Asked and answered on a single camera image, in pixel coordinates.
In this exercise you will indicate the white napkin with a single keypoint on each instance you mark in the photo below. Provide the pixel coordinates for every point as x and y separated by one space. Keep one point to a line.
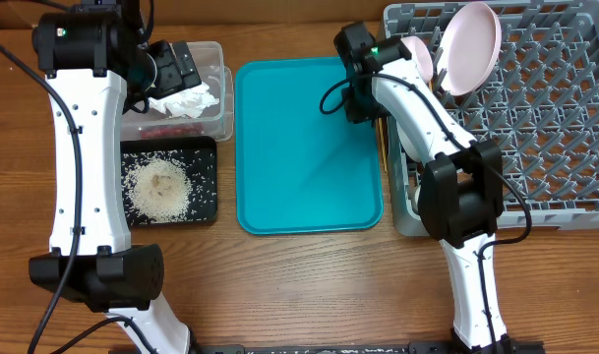
190 102

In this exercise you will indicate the large white plate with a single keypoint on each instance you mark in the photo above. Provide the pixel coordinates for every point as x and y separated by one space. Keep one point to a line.
470 48

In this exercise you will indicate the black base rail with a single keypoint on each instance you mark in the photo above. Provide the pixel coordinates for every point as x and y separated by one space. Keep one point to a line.
415 347

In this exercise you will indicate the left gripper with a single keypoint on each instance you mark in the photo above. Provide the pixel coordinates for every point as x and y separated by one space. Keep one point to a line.
173 78

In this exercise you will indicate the clear plastic bin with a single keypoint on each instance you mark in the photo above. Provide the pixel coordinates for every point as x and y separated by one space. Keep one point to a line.
217 120

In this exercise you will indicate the grey bowl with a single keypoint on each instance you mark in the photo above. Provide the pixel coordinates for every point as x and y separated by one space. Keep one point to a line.
407 142

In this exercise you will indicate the teal serving tray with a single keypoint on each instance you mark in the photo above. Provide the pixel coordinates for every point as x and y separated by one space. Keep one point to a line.
297 169

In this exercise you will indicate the red snack wrapper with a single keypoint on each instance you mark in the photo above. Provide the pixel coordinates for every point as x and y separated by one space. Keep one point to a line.
172 131

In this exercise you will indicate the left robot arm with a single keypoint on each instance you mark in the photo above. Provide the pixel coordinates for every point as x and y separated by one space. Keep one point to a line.
95 61

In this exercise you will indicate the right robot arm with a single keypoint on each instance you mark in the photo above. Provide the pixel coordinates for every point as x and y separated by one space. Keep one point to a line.
460 195

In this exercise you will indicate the white bowl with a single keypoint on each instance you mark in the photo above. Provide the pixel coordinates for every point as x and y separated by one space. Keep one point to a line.
421 56

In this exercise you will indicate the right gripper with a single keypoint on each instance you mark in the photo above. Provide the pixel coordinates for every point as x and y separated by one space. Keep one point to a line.
356 114

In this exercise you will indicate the grey dish rack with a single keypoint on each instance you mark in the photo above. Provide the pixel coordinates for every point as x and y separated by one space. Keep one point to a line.
541 107

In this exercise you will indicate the small white cup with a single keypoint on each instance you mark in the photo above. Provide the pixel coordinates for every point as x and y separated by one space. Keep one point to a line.
415 199

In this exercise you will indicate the black tray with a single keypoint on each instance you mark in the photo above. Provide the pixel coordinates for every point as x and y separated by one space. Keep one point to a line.
200 167

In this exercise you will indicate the white rice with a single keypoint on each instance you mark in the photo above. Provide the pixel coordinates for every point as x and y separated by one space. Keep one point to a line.
159 189

